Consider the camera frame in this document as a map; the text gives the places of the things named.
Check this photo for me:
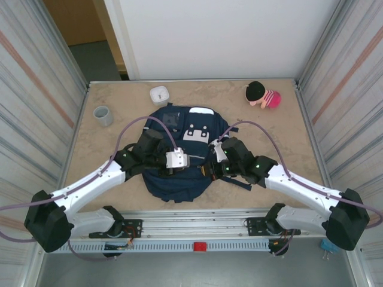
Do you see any corrugated plastic side panel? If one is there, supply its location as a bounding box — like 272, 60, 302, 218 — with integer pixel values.
294, 0, 383, 287
0, 0, 90, 287

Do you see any blue binder clip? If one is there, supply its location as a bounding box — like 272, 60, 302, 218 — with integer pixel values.
320, 239, 338, 261

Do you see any white slotted cable duct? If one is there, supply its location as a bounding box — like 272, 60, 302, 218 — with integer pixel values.
41, 240, 273, 254

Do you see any wooden door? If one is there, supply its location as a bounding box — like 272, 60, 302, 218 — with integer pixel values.
42, 0, 126, 72

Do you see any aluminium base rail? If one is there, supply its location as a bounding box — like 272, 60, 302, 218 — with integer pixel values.
32, 208, 357, 240

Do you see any pink striped plush doll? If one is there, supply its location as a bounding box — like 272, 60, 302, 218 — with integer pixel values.
245, 80, 282, 110

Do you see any grey cup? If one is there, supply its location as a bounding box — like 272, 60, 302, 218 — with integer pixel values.
93, 106, 114, 128

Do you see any navy blue backpack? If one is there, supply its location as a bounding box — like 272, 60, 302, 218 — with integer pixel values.
141, 103, 254, 204

